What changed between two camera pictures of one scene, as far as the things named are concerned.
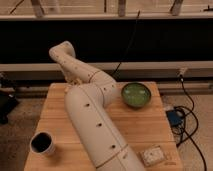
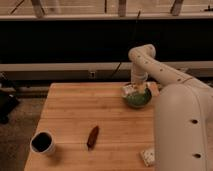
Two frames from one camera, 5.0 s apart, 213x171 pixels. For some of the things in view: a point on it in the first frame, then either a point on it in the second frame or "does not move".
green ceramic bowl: x=135 y=95 does not move
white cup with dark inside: x=42 y=143 does not move
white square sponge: x=152 y=156 does not move
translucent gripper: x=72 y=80 → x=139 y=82
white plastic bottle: x=67 y=88 → x=133 y=90
